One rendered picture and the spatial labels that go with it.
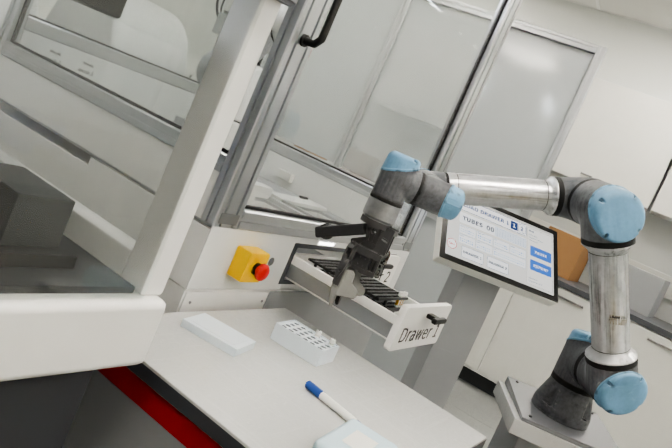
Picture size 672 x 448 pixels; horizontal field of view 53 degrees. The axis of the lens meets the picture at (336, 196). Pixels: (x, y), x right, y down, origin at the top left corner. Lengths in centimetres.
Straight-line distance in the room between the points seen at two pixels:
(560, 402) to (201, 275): 96
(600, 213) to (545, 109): 182
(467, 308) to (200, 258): 141
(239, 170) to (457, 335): 146
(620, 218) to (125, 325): 105
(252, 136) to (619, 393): 101
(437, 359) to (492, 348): 201
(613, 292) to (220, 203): 89
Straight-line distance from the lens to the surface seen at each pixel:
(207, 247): 142
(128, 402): 121
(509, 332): 460
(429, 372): 265
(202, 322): 136
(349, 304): 160
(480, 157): 334
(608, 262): 161
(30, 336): 88
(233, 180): 138
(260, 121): 138
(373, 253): 142
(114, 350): 98
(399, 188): 142
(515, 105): 335
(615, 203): 155
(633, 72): 538
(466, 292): 258
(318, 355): 142
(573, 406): 185
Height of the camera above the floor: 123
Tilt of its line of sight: 6 degrees down
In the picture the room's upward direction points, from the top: 23 degrees clockwise
